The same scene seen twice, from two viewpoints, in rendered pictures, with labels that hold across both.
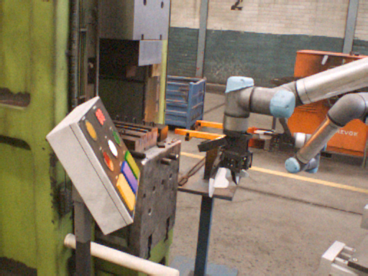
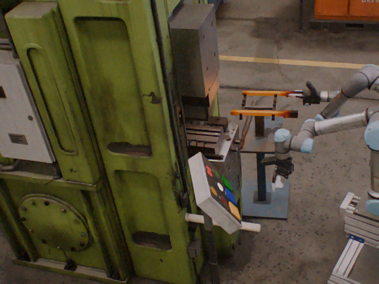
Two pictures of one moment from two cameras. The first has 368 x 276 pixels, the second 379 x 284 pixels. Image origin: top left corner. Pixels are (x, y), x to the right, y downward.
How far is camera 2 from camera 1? 1.63 m
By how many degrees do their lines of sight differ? 22
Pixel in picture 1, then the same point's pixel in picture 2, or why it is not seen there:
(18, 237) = (149, 219)
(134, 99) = not seen: hidden behind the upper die
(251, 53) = not seen: outside the picture
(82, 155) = (215, 208)
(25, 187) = (151, 193)
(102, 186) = (226, 216)
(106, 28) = (185, 90)
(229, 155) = (281, 170)
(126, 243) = not seen: hidden behind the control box
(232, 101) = (279, 146)
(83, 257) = (211, 236)
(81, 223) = (208, 222)
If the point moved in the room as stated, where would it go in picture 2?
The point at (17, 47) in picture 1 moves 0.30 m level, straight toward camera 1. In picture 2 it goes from (131, 120) to (154, 149)
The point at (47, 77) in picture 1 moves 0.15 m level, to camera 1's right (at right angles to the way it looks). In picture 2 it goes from (163, 142) to (192, 138)
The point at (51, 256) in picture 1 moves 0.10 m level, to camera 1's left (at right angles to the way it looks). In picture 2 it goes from (179, 229) to (163, 232)
